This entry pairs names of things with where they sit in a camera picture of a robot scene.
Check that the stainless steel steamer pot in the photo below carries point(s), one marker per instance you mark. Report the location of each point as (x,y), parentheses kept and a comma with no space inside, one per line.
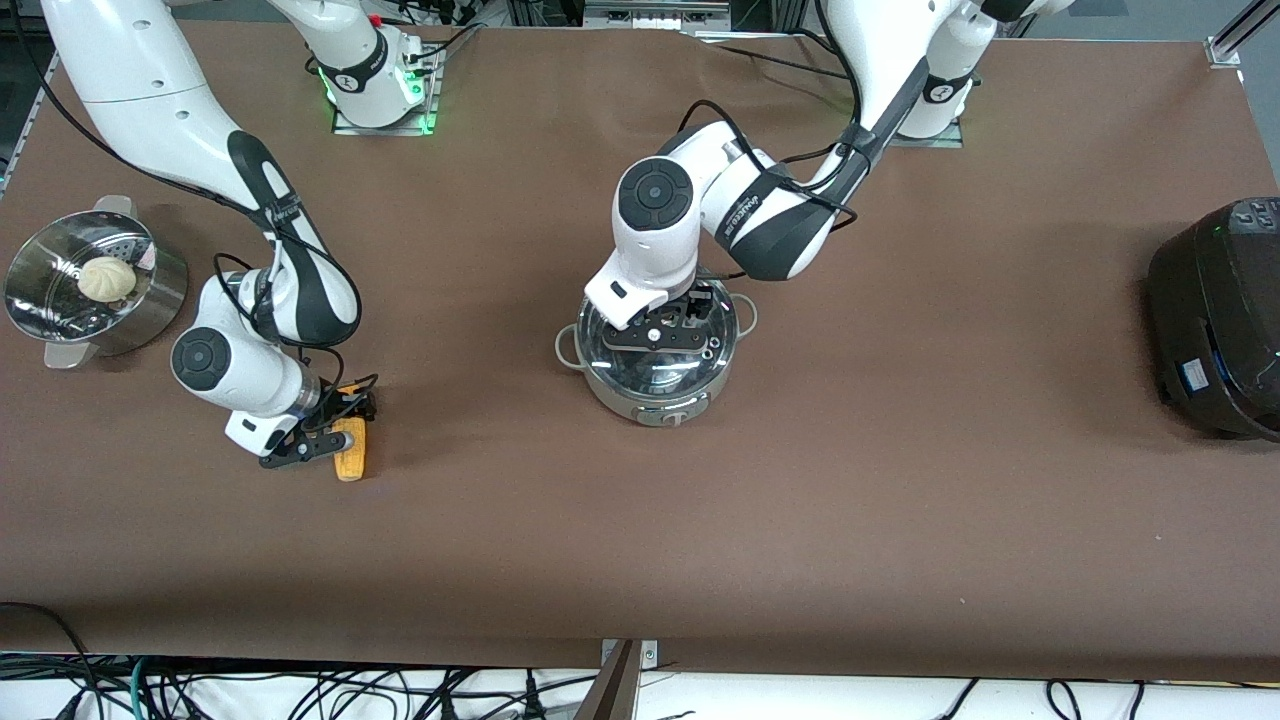
(150,300)

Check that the aluminium corner profile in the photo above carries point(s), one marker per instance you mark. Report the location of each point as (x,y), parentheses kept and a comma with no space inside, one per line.
(1240,35)

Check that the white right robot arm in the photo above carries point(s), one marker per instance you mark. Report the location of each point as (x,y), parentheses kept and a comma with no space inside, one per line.
(150,90)

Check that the aluminium table edge rail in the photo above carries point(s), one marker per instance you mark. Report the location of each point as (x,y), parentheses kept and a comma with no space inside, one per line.
(30,112)

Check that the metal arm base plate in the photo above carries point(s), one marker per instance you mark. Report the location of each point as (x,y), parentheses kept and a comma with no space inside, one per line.
(940,141)
(350,128)

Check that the grey electric cooking pot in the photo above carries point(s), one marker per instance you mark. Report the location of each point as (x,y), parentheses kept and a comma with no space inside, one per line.
(625,403)

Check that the yellow corn cob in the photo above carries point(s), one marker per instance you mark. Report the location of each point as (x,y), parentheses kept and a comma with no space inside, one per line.
(350,460)

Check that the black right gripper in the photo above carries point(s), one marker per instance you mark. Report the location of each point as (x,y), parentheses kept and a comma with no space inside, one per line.
(341,404)

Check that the white steamed bun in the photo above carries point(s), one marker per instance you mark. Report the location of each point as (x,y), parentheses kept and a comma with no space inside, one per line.
(107,280)

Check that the black rice cooker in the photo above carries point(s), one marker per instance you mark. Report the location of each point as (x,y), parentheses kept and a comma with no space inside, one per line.
(1220,320)

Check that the brown table cover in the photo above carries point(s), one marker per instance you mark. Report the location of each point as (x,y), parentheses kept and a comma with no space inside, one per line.
(900,500)

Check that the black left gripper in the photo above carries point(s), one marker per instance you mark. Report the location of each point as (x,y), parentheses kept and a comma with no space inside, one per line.
(697,303)

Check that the metal bracket with post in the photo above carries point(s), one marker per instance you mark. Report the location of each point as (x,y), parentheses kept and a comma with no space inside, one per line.
(615,690)

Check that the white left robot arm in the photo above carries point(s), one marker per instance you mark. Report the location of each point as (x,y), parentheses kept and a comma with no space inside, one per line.
(760,215)

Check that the glass pot lid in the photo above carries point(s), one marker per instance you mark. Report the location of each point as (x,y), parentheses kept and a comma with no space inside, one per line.
(650,372)

